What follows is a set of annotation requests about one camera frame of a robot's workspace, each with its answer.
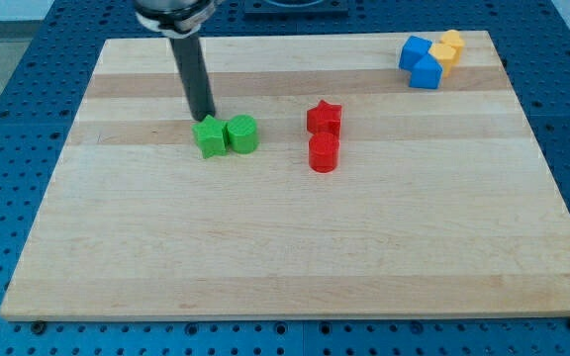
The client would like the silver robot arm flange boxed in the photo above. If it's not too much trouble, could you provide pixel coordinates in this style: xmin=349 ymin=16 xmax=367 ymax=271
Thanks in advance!
xmin=133 ymin=0 xmax=221 ymax=39

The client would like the red cylinder block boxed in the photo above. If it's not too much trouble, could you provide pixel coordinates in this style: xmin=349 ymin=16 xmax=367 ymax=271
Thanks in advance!
xmin=308 ymin=132 xmax=339 ymax=173

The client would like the yellow heart block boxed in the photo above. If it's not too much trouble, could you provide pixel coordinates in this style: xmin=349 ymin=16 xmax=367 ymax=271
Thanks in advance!
xmin=440 ymin=30 xmax=465 ymax=65

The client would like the yellow pentagon block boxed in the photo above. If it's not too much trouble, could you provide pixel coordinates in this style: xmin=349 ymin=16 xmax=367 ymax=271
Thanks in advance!
xmin=428 ymin=43 xmax=457 ymax=78

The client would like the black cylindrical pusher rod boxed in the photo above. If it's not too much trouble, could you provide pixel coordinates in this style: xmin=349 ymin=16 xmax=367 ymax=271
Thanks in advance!
xmin=169 ymin=33 xmax=216 ymax=122

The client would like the blue cube block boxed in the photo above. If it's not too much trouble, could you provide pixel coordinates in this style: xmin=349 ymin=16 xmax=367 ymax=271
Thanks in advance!
xmin=399 ymin=36 xmax=432 ymax=71

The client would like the blue pentagon block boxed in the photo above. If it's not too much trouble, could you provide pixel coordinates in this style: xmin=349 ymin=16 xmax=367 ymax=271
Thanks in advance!
xmin=409 ymin=53 xmax=443 ymax=89

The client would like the red star block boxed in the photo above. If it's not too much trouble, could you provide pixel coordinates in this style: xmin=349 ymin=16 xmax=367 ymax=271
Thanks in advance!
xmin=307 ymin=100 xmax=342 ymax=137

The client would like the wooden board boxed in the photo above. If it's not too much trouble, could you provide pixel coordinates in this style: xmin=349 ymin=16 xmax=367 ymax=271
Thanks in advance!
xmin=0 ymin=31 xmax=570 ymax=321

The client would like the green cylinder block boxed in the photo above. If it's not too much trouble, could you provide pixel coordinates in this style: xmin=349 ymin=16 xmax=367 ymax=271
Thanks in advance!
xmin=227 ymin=115 xmax=259 ymax=154

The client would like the green star block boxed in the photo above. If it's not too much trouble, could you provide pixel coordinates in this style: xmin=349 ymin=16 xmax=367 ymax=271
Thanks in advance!
xmin=192 ymin=115 xmax=229 ymax=159

